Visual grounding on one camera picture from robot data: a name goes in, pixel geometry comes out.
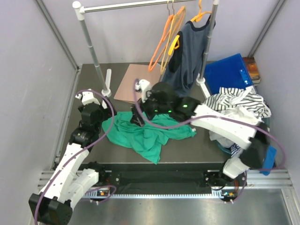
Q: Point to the striped white laundry pile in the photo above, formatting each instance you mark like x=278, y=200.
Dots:
x=238, y=104

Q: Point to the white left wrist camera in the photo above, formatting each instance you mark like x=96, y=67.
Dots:
x=87, y=97

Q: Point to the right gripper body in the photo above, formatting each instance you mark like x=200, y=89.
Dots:
x=151, y=107

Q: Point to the blue plastic binder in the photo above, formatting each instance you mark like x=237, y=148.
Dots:
x=230, y=72

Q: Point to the green tank top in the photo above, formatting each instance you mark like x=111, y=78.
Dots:
x=146, y=141

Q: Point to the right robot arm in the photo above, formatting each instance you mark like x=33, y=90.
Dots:
x=241, y=127

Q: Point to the pink paper folder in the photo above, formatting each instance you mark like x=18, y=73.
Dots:
x=125, y=90

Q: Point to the orange-yellow hanger holding navy top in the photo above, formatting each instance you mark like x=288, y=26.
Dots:
x=189, y=31

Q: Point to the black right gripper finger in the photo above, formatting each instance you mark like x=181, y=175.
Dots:
x=140, y=120
x=135, y=116

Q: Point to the navy blue tank top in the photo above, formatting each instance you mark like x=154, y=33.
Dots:
x=182, y=71

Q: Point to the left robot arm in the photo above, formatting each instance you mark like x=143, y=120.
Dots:
x=55, y=203

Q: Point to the blue cloth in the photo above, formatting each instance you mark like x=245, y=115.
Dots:
x=269, y=161

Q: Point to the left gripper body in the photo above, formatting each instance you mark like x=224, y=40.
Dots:
x=104, y=114

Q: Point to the yellow-tan hanger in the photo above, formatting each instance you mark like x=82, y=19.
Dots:
x=176, y=22

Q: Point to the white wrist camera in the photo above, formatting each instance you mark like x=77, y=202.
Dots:
x=143, y=87
x=87, y=97

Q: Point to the aluminium frame rail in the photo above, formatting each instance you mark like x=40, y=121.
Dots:
x=76, y=68

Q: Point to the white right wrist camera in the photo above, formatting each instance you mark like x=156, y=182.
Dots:
x=143, y=87

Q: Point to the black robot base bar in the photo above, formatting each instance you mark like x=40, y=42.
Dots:
x=163, y=178

